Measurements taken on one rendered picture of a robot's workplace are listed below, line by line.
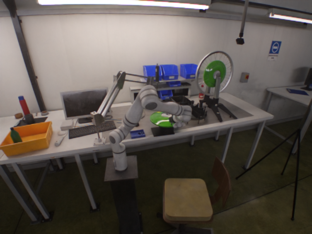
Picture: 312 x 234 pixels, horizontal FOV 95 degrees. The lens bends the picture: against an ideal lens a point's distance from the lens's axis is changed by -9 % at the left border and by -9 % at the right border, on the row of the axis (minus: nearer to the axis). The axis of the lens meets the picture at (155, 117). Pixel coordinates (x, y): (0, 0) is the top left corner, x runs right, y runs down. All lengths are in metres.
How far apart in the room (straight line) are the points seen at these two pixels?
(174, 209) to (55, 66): 1.96
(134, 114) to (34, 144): 0.97
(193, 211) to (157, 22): 2.03
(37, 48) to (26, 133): 0.95
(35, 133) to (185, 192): 1.50
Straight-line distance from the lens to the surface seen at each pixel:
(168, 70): 2.28
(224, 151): 2.14
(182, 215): 1.30
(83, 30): 2.13
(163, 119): 1.38
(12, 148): 1.65
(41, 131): 1.85
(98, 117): 1.34
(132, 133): 1.52
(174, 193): 1.40
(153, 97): 0.74
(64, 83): 2.24
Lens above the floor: 1.74
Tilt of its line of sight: 27 degrees down
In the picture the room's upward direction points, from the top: straight up
